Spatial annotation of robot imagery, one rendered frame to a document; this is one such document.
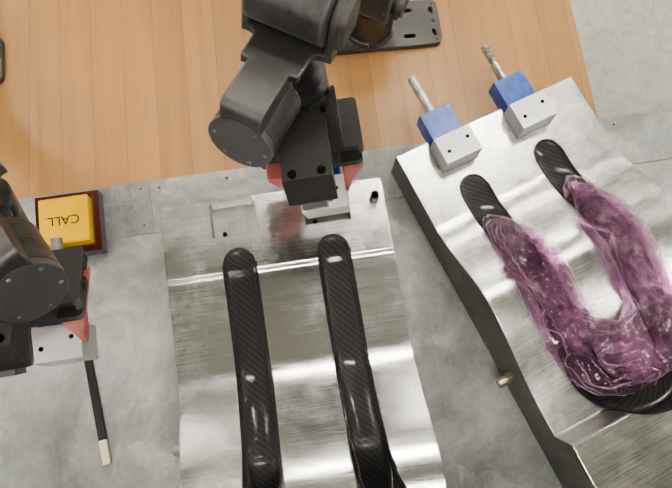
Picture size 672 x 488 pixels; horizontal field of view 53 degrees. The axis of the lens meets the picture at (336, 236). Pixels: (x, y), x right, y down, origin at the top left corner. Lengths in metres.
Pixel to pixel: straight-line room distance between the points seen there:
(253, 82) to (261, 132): 0.04
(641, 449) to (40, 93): 0.85
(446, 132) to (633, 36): 1.33
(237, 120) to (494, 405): 0.50
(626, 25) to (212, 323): 1.64
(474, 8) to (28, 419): 0.80
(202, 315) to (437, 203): 0.31
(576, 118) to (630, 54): 1.18
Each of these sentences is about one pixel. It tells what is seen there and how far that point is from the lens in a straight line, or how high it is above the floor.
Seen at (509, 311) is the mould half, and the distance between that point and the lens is 0.78.
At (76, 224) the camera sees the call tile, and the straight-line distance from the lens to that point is 0.88.
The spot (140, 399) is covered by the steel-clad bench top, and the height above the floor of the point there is 0.80.
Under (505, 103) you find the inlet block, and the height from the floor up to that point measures 0.87.
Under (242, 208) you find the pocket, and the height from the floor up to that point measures 0.86.
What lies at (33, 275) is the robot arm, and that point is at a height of 1.15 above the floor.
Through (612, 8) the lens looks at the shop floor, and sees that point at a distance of 2.15.
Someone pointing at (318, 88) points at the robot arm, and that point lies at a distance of 0.60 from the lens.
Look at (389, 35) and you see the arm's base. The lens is 0.97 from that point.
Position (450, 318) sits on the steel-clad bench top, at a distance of 0.86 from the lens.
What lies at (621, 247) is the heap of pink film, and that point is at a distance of 0.81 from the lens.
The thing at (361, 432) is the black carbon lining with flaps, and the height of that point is 0.91.
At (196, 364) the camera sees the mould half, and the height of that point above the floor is 0.88.
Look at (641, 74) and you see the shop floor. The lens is 2.08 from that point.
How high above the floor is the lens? 1.63
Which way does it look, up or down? 75 degrees down
